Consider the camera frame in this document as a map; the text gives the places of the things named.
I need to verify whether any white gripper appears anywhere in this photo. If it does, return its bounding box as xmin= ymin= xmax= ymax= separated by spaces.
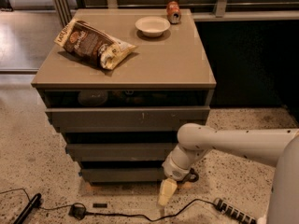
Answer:
xmin=158 ymin=154 xmax=199 ymax=206

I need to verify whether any grey drawer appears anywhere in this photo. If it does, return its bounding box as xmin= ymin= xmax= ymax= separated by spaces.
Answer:
xmin=46 ymin=106 xmax=210 ymax=133
xmin=80 ymin=168 xmax=164 ymax=183
xmin=66 ymin=143 xmax=175 ymax=161

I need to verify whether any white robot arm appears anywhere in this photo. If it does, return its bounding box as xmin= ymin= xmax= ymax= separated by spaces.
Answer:
xmin=158 ymin=123 xmax=299 ymax=224

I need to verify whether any grey bottom drawer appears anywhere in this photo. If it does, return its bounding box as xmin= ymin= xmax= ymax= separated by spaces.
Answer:
xmin=80 ymin=168 xmax=164 ymax=183

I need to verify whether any grey drawer cabinet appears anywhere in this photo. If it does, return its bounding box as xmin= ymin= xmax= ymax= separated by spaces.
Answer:
xmin=31 ymin=8 xmax=217 ymax=185

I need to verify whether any grey top drawer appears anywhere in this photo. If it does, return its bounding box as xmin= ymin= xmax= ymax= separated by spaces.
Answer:
xmin=46 ymin=106 xmax=210 ymax=133

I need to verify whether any grey round object in drawer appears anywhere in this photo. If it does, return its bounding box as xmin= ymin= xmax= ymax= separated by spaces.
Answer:
xmin=78 ymin=90 xmax=108 ymax=106

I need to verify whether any black power strip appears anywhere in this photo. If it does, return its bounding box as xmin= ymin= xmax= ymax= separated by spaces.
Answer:
xmin=214 ymin=198 xmax=257 ymax=224

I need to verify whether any small black floor plate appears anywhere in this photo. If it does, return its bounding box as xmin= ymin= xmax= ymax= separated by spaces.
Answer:
xmin=93 ymin=203 xmax=107 ymax=208

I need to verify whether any black power adapter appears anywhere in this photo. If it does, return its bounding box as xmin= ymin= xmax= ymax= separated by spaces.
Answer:
xmin=68 ymin=203 xmax=86 ymax=220

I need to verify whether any black rod on floor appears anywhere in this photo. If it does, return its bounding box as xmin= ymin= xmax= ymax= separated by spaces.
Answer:
xmin=13 ymin=193 xmax=42 ymax=224

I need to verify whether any white paper bowl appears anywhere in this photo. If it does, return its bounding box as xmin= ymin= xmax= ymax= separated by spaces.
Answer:
xmin=135 ymin=16 xmax=170 ymax=37

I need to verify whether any brown chip bag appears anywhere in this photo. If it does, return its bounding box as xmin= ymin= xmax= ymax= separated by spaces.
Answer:
xmin=54 ymin=19 xmax=136 ymax=70

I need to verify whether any orange soda can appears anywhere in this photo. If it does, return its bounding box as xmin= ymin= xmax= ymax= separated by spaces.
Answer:
xmin=166 ymin=1 xmax=181 ymax=24

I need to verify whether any black power cable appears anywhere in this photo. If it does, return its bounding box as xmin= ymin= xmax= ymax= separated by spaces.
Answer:
xmin=38 ymin=197 xmax=217 ymax=223

